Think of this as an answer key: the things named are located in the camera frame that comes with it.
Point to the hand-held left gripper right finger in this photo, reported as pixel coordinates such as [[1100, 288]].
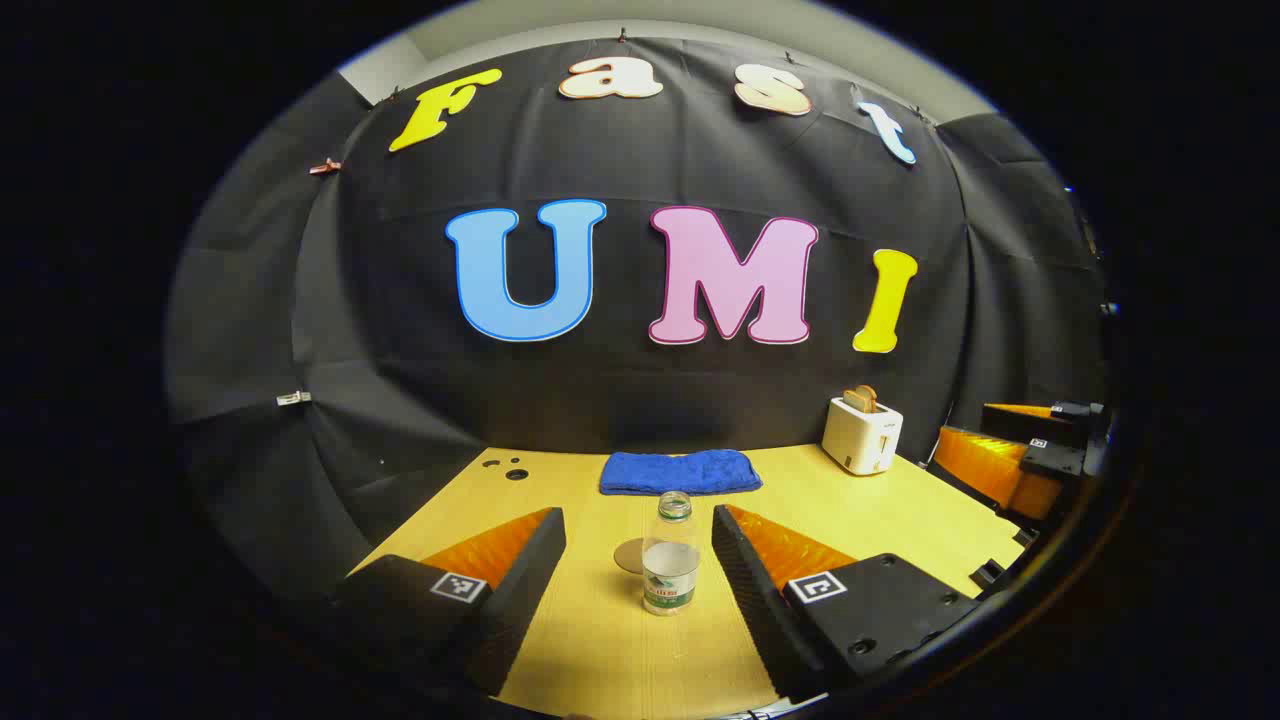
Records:
[[750, 590]]

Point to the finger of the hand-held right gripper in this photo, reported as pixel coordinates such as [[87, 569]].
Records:
[[985, 465], [1020, 422]]

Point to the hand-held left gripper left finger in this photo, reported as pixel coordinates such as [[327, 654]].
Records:
[[525, 585]]

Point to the clear plastic water bottle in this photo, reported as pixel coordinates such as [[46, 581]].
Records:
[[670, 575]]

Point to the round brown coaster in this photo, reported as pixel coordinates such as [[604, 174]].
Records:
[[628, 557]]

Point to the white toaster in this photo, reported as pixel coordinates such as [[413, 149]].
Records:
[[860, 437]]

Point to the folded blue towel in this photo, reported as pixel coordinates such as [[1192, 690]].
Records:
[[680, 472]]

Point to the black backdrop cloth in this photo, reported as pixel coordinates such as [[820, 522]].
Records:
[[620, 400]]

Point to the silver backdrop clip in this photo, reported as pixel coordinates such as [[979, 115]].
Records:
[[293, 398]]

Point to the brown backdrop clip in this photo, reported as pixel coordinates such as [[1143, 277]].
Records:
[[325, 166]]

